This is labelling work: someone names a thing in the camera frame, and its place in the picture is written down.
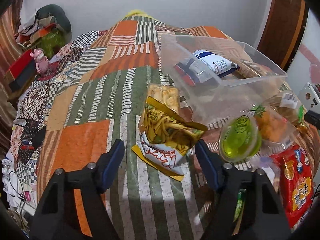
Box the red noodle snack bag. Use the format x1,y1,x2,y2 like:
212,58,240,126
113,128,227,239
271,144,313,228

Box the yellow fries snack bag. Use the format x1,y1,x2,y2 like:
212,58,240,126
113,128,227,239
132,83,208,181

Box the blue white snack bag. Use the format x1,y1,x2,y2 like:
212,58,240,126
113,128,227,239
174,49,240,87

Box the green jelly cup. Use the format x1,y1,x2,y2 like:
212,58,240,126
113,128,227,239
219,114,262,163

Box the orange snack clear pack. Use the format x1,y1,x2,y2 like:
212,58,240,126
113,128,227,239
253,105,298,153

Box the white device with stickers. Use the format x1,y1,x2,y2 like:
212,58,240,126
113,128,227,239
298,82,320,114

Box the patchwork bed quilt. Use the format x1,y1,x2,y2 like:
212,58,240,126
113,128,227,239
7,15,320,240

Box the clear plastic storage bin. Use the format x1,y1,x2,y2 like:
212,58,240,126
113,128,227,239
161,34,287,125

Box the red black box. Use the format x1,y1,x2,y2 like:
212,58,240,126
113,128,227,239
3,49,36,93

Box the pink rabbit toy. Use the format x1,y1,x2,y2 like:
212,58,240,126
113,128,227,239
30,48,49,76

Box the white sliding wardrobe door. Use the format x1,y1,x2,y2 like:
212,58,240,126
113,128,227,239
287,10,320,94

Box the clutter pile with green bag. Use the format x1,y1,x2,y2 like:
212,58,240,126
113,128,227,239
15,4,72,59

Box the striped orange curtain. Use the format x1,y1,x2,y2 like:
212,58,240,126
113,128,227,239
0,0,23,157

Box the brown wooden wardrobe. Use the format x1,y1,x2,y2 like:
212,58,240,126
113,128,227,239
258,0,309,71

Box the yellow headboard cushion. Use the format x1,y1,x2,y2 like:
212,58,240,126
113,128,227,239
126,9,152,18

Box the white power strip cables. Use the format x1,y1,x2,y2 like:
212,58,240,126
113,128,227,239
2,157,38,218

